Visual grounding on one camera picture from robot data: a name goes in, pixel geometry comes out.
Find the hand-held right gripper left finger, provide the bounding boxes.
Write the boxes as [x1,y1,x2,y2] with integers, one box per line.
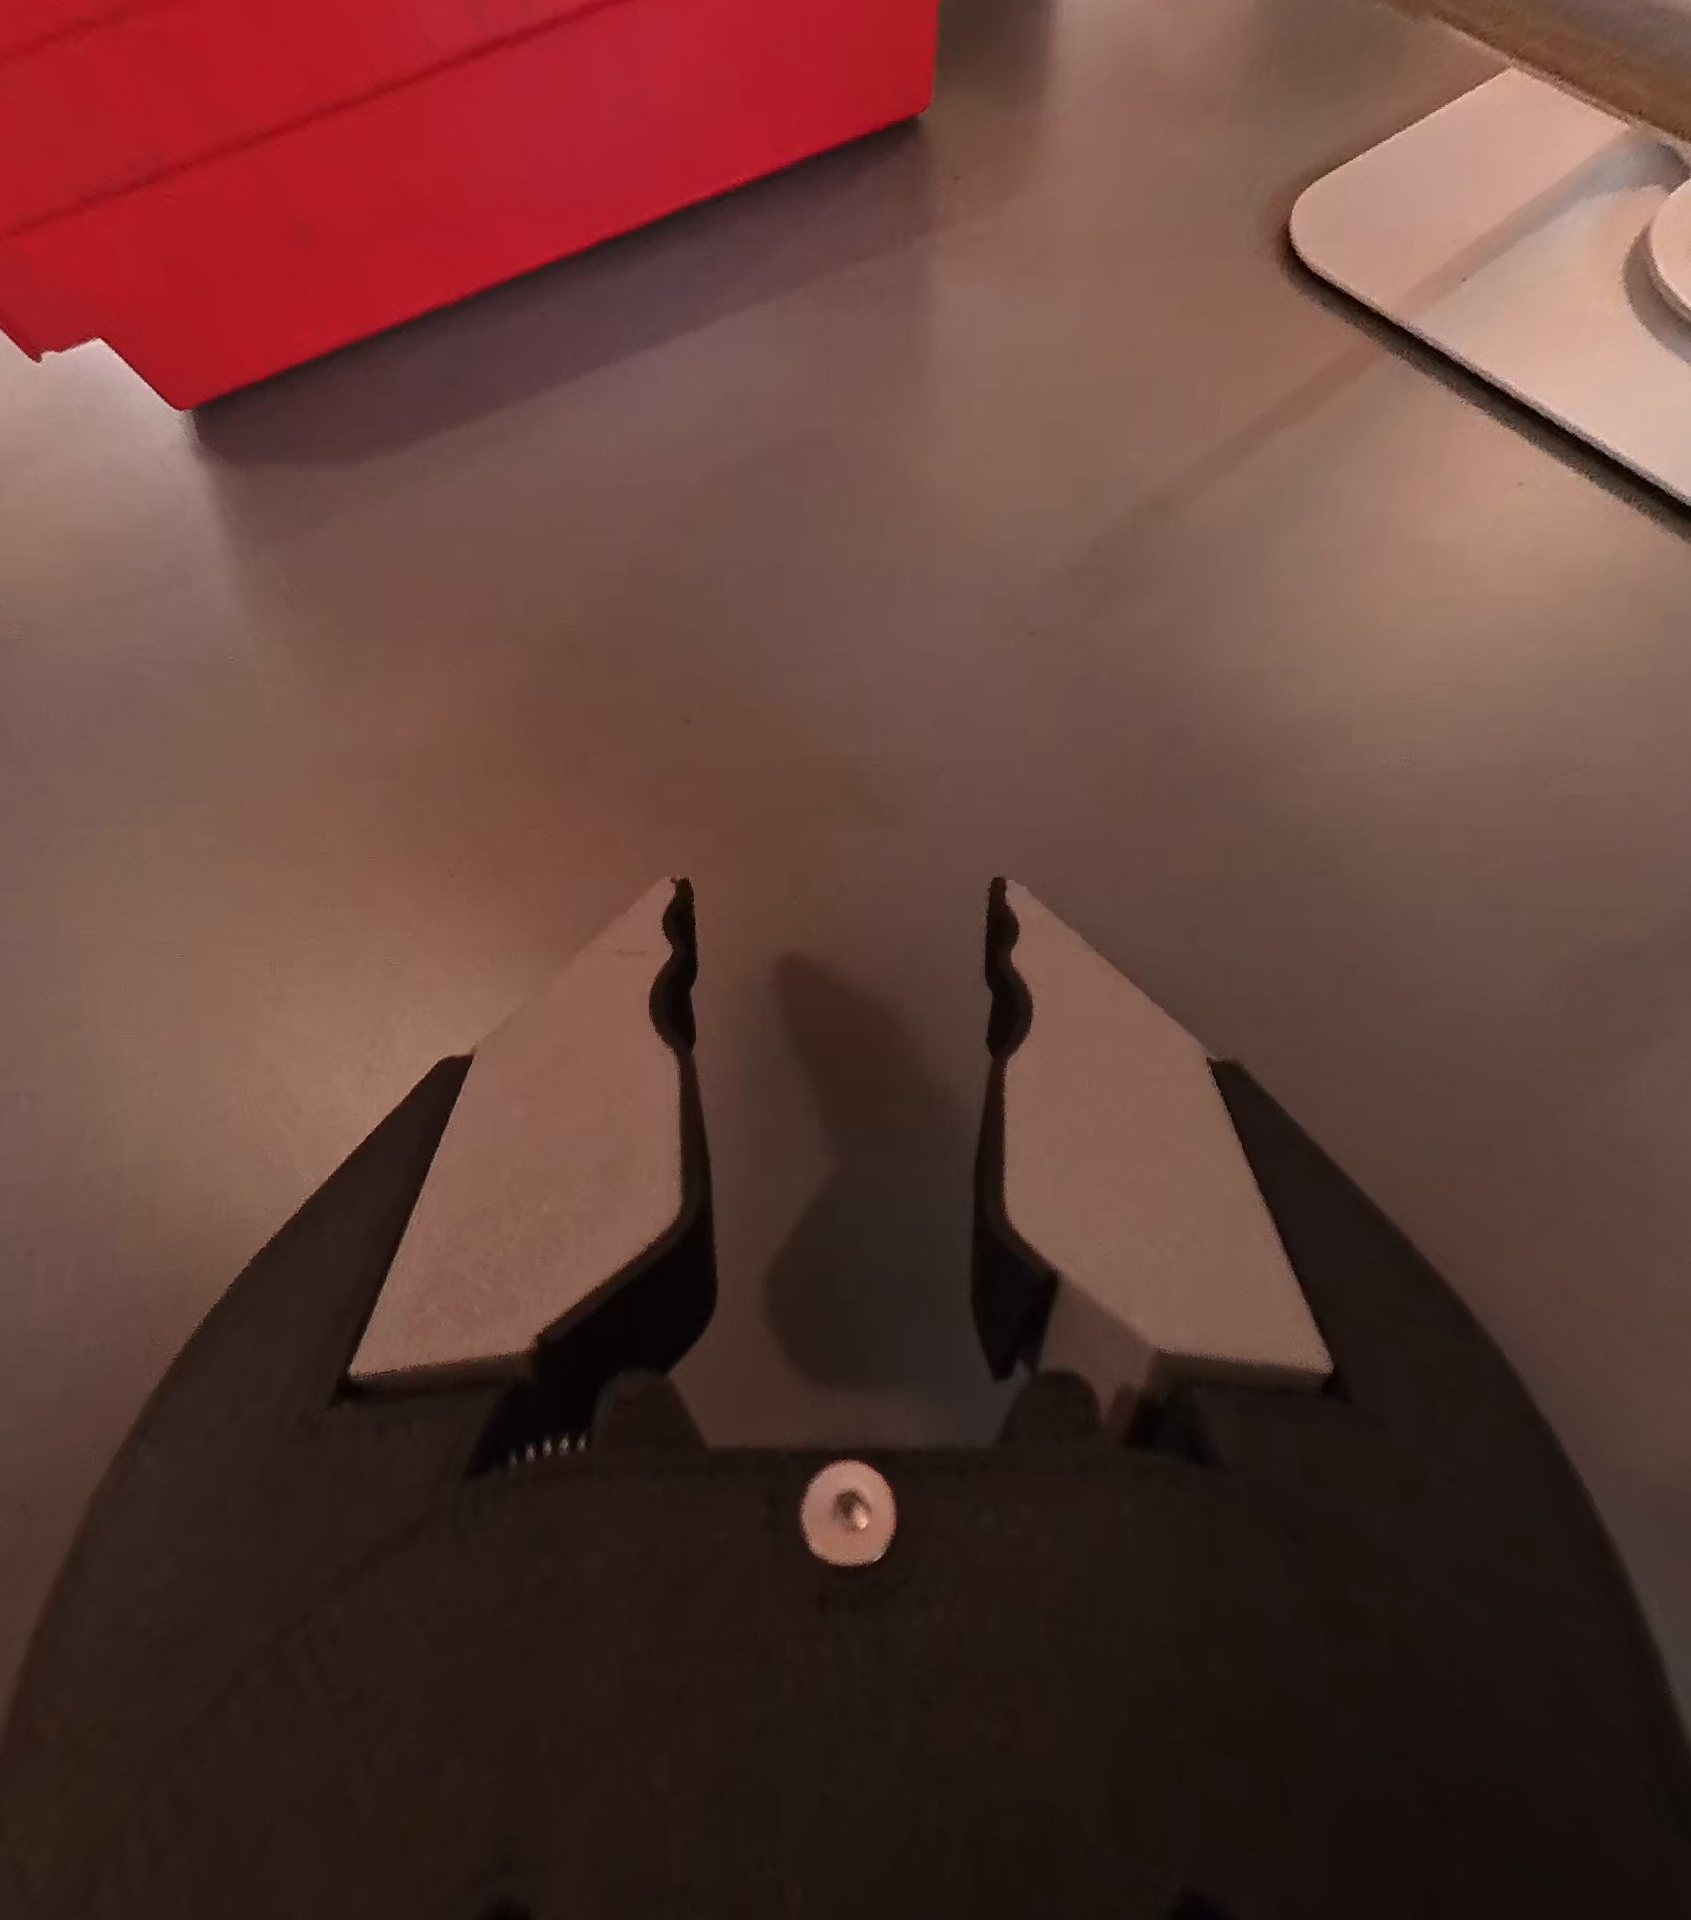
[349,876,720,1385]

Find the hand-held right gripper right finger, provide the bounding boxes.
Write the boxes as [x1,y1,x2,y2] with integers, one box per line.
[969,876,1337,1434]

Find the white stand base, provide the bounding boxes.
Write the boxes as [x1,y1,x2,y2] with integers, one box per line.
[1287,66,1691,579]

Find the red divided bin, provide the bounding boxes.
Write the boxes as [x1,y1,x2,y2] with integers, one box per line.
[0,0,937,410]

